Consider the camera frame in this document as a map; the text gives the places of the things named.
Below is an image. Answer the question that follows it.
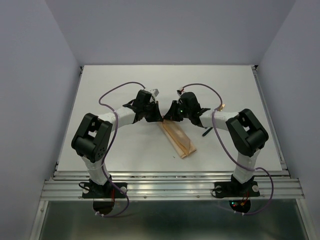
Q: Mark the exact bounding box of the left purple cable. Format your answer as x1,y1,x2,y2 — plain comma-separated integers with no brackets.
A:
94,81,146,218

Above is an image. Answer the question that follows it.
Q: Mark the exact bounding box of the aluminium rail frame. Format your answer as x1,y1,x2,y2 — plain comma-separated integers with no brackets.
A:
30,65,317,240

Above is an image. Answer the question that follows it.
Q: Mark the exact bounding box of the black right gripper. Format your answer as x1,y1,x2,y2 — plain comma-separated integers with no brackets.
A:
162,100,191,122

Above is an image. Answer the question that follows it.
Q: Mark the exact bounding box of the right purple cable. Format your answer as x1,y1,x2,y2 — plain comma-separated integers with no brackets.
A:
177,82,274,217

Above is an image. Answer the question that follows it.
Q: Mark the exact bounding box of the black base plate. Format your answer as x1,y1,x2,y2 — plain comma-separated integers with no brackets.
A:
78,181,126,199
211,181,260,199

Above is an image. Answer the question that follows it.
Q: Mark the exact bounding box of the peach cloth napkin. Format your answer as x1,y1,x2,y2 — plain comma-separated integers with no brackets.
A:
158,120,197,159

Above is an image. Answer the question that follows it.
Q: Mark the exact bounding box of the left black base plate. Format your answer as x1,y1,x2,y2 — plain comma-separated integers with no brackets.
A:
78,181,126,199

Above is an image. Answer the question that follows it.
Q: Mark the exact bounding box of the gold fork black handle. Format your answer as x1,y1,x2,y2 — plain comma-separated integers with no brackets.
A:
216,103,225,112

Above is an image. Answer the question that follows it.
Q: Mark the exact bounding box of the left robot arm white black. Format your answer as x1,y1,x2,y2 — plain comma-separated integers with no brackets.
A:
71,89,163,197

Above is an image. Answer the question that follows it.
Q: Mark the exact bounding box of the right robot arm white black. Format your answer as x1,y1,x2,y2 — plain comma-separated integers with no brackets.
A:
163,90,269,195

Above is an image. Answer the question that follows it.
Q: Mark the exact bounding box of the purple cable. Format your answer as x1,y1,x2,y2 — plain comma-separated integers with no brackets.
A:
94,81,146,218
177,82,274,217

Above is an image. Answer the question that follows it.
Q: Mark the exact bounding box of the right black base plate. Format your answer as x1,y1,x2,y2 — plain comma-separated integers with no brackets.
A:
211,181,260,199

